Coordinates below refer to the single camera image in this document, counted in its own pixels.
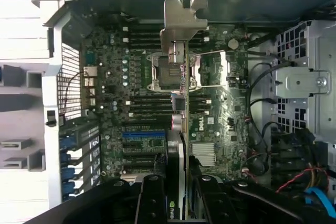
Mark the long black expansion slot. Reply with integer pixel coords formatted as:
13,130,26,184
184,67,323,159
122,154,158,163
122,165,157,174

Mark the metal disk bay cage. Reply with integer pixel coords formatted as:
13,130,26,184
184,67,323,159
272,20,336,141

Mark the metal socket cover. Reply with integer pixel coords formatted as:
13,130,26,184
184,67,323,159
198,49,230,88

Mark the black power connector cluster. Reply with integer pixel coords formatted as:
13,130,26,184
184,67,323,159
271,128,317,175

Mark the CPU socket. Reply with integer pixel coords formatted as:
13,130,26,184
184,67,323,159
145,50,200,92

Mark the blue wire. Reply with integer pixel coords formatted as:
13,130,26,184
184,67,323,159
304,186,336,222

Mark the blue expansion slot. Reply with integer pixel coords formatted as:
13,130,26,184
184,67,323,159
122,131,167,138

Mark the green motherboard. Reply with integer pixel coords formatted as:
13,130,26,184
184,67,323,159
81,22,250,183

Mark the silver chipset heatsink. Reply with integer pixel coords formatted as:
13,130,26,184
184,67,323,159
190,142,217,167

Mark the open grey PC case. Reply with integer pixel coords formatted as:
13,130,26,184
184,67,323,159
43,0,336,224

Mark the grey parts rack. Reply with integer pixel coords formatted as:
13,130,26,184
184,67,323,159
0,62,57,174

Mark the thin twisted red black wire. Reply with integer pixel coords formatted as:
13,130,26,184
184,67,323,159
64,71,89,116

